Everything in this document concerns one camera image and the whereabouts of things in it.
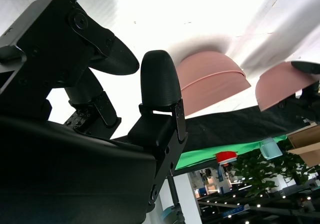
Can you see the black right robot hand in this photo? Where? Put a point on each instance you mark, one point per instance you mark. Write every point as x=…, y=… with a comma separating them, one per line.
x=62, y=171

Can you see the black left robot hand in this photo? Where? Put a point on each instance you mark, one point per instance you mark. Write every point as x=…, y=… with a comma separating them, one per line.
x=308, y=68

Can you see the pink plastic bowl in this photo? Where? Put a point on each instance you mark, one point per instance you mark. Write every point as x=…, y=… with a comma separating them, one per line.
x=207, y=64
x=277, y=86
x=212, y=96

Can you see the brown cardboard box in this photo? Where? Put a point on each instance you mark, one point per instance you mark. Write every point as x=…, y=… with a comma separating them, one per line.
x=306, y=144

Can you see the light blue plastic jug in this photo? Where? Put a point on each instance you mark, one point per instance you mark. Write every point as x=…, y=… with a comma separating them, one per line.
x=271, y=149

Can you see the black backdrop cloth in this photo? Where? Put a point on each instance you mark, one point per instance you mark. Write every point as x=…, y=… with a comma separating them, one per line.
x=225, y=126

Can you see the black tripod pole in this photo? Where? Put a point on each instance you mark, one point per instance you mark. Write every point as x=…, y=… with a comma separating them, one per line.
x=177, y=199

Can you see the green leafy plant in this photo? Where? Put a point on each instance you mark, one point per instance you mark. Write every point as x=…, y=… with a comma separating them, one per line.
x=257, y=176

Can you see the red round container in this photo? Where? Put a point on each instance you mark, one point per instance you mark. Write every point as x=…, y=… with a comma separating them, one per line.
x=226, y=156

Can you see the green cloth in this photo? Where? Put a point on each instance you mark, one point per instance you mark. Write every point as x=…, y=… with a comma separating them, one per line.
x=195, y=159

